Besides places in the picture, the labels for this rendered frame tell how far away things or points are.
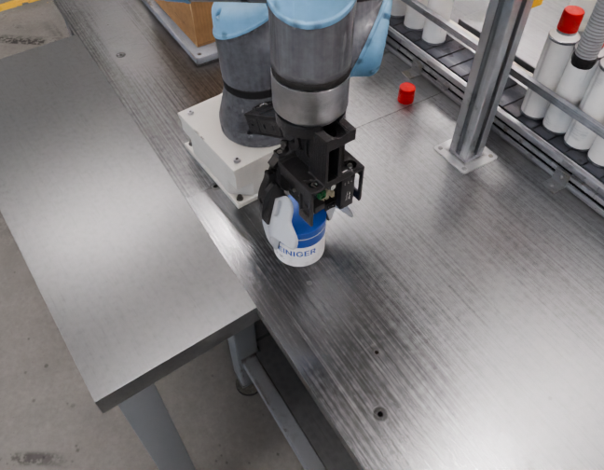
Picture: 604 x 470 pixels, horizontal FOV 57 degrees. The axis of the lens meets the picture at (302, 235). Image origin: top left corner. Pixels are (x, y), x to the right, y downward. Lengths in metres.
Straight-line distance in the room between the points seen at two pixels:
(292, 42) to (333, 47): 0.03
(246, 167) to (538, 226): 0.50
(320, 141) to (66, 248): 0.56
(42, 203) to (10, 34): 2.38
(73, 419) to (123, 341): 0.94
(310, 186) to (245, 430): 1.15
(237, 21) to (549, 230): 0.61
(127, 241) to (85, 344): 0.19
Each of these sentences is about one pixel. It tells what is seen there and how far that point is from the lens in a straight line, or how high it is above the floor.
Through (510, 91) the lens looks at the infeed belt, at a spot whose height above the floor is 0.88.
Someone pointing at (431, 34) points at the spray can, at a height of 0.91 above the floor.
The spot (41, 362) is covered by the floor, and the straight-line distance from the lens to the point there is 1.90.
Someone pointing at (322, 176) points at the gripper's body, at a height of 1.15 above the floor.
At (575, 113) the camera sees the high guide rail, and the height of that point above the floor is 0.96.
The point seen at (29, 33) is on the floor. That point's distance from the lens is 3.37.
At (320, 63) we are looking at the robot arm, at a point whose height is 1.27.
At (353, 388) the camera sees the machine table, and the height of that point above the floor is 0.83.
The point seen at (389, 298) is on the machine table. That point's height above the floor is 0.83.
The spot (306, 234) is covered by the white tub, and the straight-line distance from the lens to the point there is 0.68.
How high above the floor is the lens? 1.54
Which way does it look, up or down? 50 degrees down
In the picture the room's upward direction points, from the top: straight up
